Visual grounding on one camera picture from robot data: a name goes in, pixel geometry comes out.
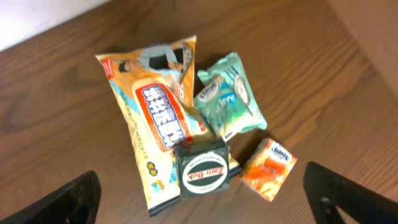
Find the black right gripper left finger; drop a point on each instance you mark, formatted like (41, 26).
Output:
(76, 202)

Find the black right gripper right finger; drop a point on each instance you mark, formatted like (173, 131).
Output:
(328, 191)

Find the orange snack packet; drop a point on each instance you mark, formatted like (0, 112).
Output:
(267, 169)

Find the green Zam-Buk ointment box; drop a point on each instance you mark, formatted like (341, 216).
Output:
(203, 168)

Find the teal white tissue packet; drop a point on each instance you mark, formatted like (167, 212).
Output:
(231, 69)

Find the cream snack bag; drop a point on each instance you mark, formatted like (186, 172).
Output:
(154, 90)

